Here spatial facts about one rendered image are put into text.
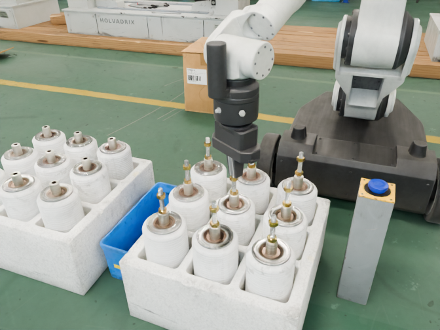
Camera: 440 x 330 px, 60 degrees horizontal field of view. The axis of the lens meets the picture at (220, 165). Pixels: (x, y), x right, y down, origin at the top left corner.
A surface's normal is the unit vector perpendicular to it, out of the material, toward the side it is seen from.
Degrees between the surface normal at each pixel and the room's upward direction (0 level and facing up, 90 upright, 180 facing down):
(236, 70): 90
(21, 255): 90
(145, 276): 90
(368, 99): 54
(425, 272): 0
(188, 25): 90
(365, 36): 76
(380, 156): 0
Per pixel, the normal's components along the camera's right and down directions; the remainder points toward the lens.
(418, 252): -0.01, -0.85
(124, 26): -0.34, 0.50
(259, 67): 0.73, 0.35
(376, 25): -0.29, -0.04
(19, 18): 0.94, 0.17
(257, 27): -0.58, 0.76
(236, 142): -0.78, 0.34
